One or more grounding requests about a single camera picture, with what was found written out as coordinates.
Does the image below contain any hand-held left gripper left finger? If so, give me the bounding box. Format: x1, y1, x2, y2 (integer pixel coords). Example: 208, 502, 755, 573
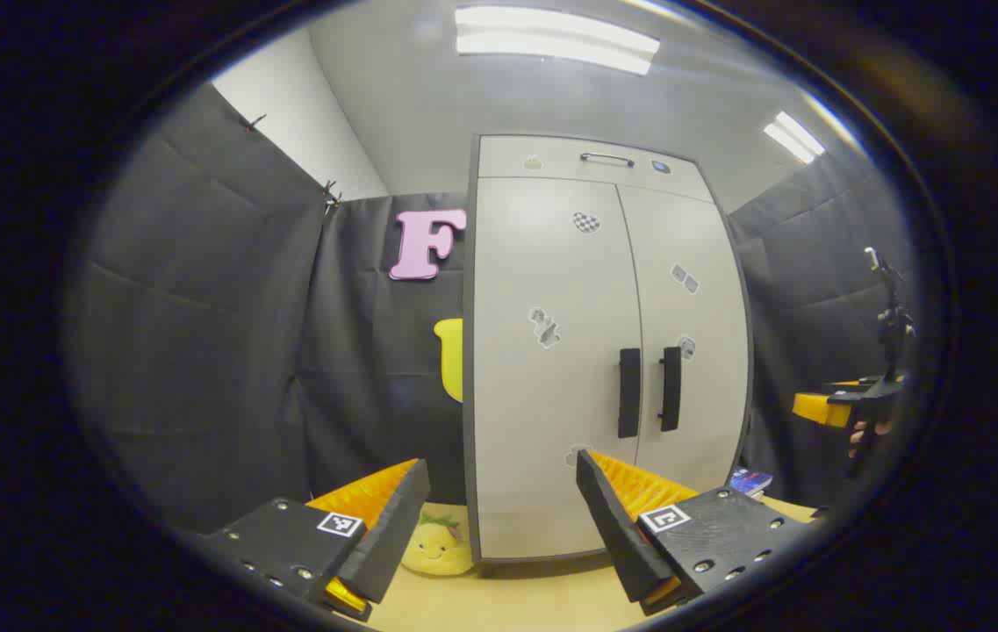
200, 458, 431, 622

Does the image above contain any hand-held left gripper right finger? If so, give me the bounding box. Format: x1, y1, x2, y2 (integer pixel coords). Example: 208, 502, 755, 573
576, 449, 815, 617

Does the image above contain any grey cabinet door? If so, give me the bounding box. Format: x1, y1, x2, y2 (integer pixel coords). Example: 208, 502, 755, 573
617, 184, 750, 492
472, 177, 644, 559

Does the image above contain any grey double-door shoe cabinet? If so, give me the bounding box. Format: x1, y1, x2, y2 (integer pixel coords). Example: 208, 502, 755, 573
462, 133, 754, 564

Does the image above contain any yellow plush toy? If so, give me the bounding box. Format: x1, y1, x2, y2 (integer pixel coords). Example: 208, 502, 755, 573
400, 502, 475, 578

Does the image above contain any black tripod stand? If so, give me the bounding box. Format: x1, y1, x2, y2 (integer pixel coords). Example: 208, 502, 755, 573
864, 247, 917, 380

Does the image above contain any blue book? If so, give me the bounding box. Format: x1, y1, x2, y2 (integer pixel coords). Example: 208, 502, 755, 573
727, 467, 774, 498

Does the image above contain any black backdrop cloth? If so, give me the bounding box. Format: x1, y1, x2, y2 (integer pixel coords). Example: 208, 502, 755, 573
68, 83, 921, 536

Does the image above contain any small ceiling light panel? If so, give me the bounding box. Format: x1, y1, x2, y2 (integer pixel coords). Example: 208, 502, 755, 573
762, 110, 826, 165

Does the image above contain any long ceiling light panel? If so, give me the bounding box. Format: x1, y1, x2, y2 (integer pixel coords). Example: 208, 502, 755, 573
453, 4, 662, 77

